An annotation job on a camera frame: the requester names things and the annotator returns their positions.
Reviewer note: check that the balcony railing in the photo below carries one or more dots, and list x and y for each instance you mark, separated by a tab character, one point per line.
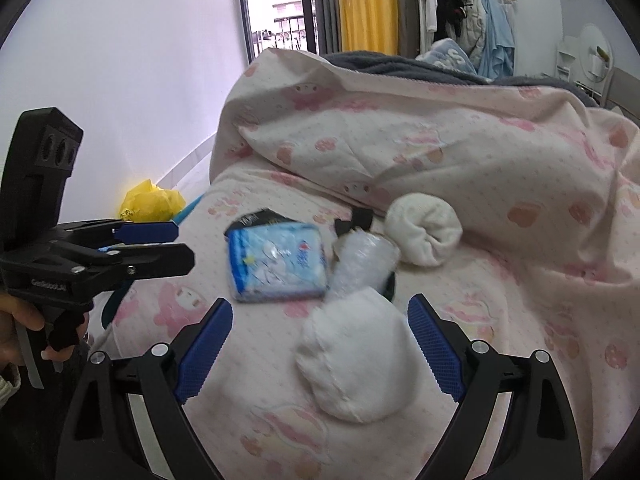
285	35

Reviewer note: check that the white sock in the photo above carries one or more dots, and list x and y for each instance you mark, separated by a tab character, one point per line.
355	360
425	230

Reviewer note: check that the blue plastic object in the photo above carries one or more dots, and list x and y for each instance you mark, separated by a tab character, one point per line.
187	208

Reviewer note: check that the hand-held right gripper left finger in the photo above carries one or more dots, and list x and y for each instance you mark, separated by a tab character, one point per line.
205	350

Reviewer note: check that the balcony door frame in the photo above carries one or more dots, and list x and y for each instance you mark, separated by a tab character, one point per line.
243	10

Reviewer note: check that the white wall shelf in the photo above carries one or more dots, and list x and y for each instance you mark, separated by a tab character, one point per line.
567	57

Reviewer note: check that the person's left hand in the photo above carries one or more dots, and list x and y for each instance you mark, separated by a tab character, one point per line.
20	312

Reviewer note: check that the black wrapper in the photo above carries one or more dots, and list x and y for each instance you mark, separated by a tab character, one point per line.
255	220

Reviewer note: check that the pink printed bed sheet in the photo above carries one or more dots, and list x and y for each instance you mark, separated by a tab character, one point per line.
250	360

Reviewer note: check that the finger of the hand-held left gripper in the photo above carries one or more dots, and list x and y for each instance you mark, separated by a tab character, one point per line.
160	260
145	230

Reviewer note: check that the blue tissue packet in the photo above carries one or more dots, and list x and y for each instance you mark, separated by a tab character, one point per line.
275	260

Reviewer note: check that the white puffy jacket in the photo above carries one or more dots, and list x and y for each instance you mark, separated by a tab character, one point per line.
472	15

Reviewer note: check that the grey padded headboard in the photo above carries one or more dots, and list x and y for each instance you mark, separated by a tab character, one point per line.
622	92

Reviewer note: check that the grey curtain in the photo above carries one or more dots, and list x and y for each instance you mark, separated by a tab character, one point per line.
322	5

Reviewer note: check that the light blue hanging shirt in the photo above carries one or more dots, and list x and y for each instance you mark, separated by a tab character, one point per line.
500	35

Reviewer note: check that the yellow plastic bag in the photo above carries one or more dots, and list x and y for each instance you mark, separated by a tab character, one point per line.
150	202

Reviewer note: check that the yellow curtain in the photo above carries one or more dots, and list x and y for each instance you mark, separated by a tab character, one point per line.
365	5

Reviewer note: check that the light blue printed blanket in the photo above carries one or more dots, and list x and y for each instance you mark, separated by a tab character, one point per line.
447	55

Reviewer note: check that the clear plastic wrap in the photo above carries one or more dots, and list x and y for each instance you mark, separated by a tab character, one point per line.
362	262

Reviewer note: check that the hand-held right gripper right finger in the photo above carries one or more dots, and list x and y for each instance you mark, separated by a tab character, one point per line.
435	350

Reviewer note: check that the grey blanket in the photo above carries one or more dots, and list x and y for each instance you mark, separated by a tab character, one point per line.
360	60

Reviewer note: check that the white hanging garment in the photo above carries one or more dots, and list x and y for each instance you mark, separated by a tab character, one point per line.
429	15

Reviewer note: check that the pink printed quilt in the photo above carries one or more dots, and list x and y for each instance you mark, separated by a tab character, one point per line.
450	135

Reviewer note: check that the small black cloth piece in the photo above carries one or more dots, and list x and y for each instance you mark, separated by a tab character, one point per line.
357	220

